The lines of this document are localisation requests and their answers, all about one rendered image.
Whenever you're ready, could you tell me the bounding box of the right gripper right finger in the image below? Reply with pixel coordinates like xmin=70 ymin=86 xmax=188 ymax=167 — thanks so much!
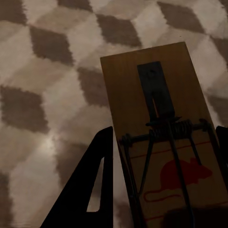
xmin=216 ymin=126 xmax=228 ymax=164

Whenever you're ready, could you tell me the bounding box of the mousetrap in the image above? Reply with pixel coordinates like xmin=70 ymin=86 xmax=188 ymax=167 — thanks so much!
xmin=100 ymin=41 xmax=228 ymax=228

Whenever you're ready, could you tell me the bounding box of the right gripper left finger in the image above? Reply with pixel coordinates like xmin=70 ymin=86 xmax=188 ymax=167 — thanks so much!
xmin=40 ymin=126 xmax=113 ymax=228

